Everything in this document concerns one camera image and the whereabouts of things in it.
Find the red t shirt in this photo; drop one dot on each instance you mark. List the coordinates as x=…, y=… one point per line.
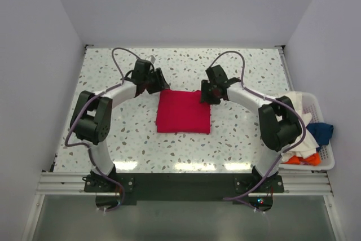
x=182, y=112

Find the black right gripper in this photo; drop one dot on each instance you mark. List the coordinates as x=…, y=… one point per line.
x=211, y=91

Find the navy blue t shirt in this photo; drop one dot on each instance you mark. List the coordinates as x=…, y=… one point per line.
x=321, y=132

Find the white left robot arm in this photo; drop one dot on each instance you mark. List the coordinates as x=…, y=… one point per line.
x=91, y=120

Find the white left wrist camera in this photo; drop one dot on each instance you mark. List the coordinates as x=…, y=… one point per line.
x=152, y=59

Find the aluminium frame rails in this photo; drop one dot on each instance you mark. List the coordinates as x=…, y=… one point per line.
x=287, y=183

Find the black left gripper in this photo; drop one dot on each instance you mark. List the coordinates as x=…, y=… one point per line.
x=155, y=80

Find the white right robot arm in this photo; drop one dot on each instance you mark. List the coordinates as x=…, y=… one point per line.
x=280, y=126

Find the orange t shirt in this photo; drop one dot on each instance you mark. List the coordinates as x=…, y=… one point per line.
x=313, y=160

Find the white plastic laundry basket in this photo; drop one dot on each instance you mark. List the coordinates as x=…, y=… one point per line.
x=315, y=152

